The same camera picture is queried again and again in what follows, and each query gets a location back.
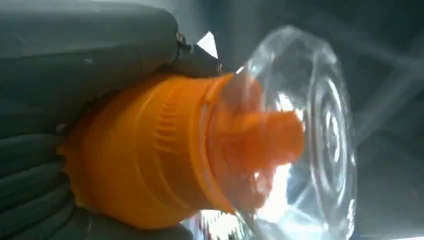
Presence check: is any orange drink bottle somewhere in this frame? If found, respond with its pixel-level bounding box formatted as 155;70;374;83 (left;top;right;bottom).
55;24;358;240

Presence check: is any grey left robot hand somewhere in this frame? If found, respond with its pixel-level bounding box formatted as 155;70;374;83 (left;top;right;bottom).
0;0;223;240

